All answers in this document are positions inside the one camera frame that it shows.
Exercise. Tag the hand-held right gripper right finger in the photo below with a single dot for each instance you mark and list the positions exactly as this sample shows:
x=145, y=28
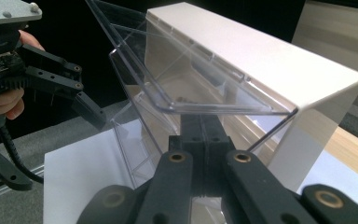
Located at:
x=214, y=143

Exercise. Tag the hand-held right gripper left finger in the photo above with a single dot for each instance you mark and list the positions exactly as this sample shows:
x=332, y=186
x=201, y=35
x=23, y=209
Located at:
x=192, y=143

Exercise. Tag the white display box clear lid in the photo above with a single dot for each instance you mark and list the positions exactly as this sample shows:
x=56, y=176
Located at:
x=261, y=56

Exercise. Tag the white paper sheet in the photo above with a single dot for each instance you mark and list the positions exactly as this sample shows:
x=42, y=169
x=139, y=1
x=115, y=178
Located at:
x=80, y=174

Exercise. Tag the aluminium rail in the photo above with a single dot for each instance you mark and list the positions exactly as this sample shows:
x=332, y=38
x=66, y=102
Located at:
x=9, y=189

